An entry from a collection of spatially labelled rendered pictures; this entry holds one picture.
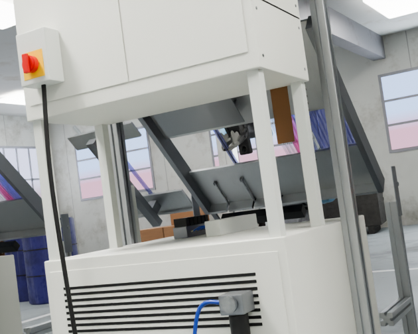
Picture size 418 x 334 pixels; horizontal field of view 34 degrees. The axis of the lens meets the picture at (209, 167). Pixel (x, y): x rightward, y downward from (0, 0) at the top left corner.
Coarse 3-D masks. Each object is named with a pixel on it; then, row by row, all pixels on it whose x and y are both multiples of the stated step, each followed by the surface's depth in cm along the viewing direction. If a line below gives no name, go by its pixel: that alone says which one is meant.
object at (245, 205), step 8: (360, 184) 235; (368, 184) 234; (304, 192) 245; (320, 192) 241; (328, 192) 240; (360, 192) 233; (368, 192) 231; (376, 192) 230; (248, 200) 256; (256, 200) 254; (264, 200) 252; (288, 200) 246; (296, 200) 244; (304, 200) 242; (216, 208) 261; (224, 208) 258; (232, 208) 256; (240, 208) 254; (248, 208) 253; (256, 208) 252
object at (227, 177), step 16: (352, 144) 223; (256, 160) 239; (288, 160) 235; (320, 160) 231; (352, 160) 227; (192, 176) 253; (208, 176) 251; (224, 176) 249; (240, 176) 247; (256, 176) 245; (288, 176) 241; (320, 176) 237; (368, 176) 231; (208, 192) 258; (224, 192) 256; (240, 192) 254; (256, 192) 252; (288, 192) 247
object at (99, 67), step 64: (64, 0) 176; (128, 0) 166; (192, 0) 158; (256, 0) 154; (64, 64) 176; (128, 64) 167; (192, 64) 158; (256, 64) 151; (256, 128) 152; (64, 256) 172; (256, 256) 151; (64, 320) 177; (128, 320) 168; (192, 320) 159; (256, 320) 151
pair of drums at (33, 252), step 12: (72, 228) 658; (12, 240) 686; (24, 240) 647; (36, 240) 638; (72, 240) 654; (12, 252) 686; (24, 252) 650; (36, 252) 638; (72, 252) 651; (24, 264) 682; (36, 264) 637; (24, 276) 682; (36, 276) 637; (24, 288) 681; (36, 288) 637; (24, 300) 681; (36, 300) 638; (48, 300) 634
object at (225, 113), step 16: (304, 32) 193; (240, 96) 217; (320, 96) 210; (176, 112) 224; (192, 112) 222; (208, 112) 221; (224, 112) 219; (240, 112) 223; (272, 112) 219; (160, 128) 237; (176, 128) 230; (192, 128) 228; (208, 128) 226
